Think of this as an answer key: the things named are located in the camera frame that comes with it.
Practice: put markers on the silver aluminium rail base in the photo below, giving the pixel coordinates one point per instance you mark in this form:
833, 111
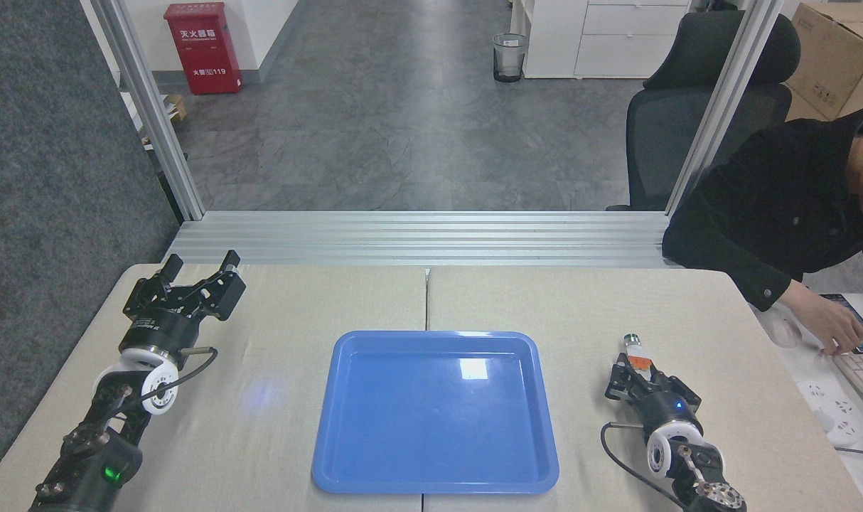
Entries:
417, 238

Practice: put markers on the red fire extinguisher box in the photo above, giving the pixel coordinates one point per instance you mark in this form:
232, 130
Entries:
202, 50

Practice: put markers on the brown cardboard box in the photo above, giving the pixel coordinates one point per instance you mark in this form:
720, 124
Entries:
833, 57

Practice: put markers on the person's hand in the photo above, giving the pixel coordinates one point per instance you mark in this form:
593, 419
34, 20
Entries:
833, 320

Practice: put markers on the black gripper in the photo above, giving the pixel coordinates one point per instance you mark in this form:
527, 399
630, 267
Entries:
666, 411
160, 328

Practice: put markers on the white power strip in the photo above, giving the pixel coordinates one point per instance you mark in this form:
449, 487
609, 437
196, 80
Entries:
833, 412

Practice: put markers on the silver aluminium post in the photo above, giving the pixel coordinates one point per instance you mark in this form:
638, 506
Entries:
151, 107
723, 99

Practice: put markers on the white computer mouse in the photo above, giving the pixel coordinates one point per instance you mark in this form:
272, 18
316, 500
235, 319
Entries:
785, 331

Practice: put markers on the grey mesh waste bin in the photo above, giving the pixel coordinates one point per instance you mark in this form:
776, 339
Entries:
510, 60

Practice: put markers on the grey felt partition panel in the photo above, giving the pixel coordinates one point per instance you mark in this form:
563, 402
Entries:
47, 178

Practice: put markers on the white orange switch part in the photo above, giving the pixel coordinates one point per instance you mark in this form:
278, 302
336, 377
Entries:
635, 353

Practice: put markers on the black office chair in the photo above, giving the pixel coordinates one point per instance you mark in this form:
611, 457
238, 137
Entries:
666, 135

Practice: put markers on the white drawer cabinet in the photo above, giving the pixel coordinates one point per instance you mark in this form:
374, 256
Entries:
616, 43

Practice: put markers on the blue plastic tray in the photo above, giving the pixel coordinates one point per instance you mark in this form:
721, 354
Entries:
435, 419

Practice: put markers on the person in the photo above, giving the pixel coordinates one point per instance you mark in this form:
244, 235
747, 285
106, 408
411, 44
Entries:
773, 206

